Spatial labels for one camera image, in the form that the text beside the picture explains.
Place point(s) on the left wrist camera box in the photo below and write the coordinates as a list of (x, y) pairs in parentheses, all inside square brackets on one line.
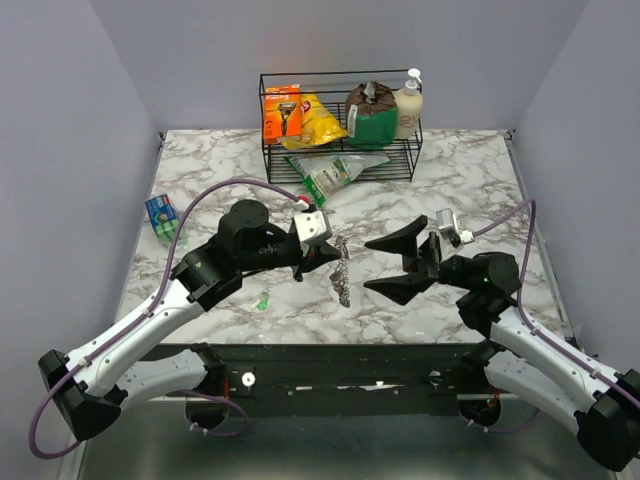
[(311, 223)]

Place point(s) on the green key tag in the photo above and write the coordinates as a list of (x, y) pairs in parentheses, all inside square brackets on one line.
[(261, 302)]

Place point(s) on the blue green toothpaste box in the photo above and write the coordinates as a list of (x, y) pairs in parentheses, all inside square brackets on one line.
[(163, 217)]

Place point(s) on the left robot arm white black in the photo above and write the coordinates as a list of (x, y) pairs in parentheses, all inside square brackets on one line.
[(94, 383)]

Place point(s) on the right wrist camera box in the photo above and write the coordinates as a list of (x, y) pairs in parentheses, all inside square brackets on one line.
[(450, 230)]

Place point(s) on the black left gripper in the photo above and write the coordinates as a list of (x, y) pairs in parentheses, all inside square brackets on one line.
[(311, 259)]

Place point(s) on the green white plastic pouch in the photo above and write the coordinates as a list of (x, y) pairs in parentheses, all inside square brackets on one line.
[(323, 174)]

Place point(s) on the brown green bag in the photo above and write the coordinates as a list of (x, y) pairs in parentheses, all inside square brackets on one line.
[(371, 116)]

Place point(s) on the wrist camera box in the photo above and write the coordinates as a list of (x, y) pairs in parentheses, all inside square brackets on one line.
[(450, 230), (311, 223)]

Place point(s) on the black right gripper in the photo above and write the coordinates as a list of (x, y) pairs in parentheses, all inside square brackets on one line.
[(423, 266)]

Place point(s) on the yellow snack bag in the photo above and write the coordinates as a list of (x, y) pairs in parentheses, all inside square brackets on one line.
[(319, 125)]

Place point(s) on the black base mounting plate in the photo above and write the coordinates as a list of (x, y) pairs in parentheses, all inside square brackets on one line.
[(326, 380)]

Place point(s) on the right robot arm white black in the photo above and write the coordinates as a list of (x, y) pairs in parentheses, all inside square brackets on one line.
[(597, 403)]

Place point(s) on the aluminium rail frame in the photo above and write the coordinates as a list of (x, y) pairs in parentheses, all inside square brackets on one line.
[(347, 434)]

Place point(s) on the cream lotion pump bottle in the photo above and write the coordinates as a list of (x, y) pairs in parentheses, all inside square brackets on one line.
[(409, 102)]

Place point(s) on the orange razor package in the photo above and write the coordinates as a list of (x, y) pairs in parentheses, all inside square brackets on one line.
[(282, 114)]

